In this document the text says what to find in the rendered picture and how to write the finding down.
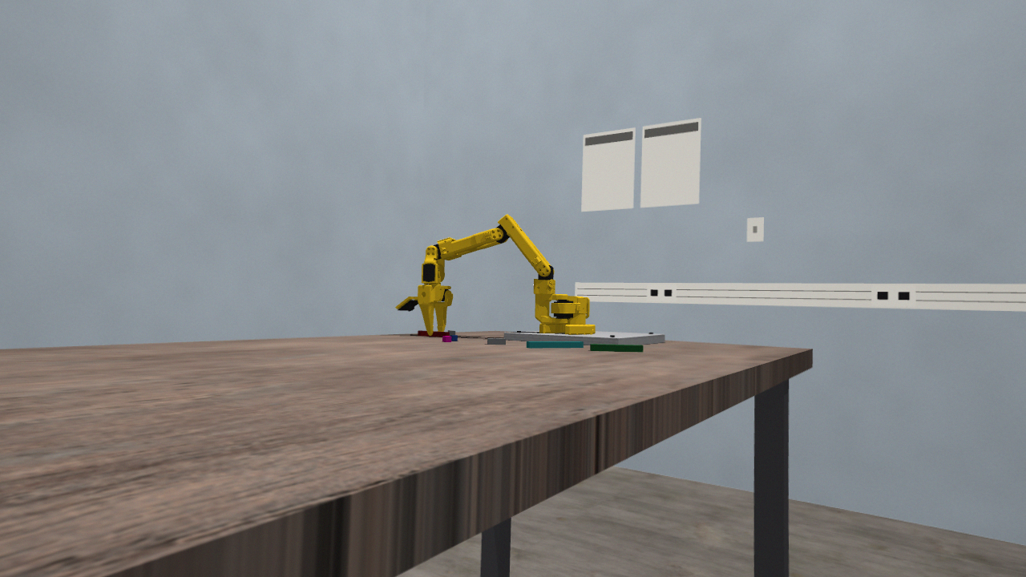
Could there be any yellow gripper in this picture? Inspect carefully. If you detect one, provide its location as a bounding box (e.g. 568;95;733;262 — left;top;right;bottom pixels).
395;283;453;336

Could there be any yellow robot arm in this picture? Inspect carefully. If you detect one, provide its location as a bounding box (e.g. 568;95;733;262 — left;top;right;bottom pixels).
422;214;596;335

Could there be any turquoise rod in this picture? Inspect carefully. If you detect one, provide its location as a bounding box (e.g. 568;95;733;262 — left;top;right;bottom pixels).
527;341;584;349

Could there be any green rod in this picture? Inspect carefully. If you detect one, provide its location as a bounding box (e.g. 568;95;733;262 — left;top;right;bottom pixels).
590;344;643;352

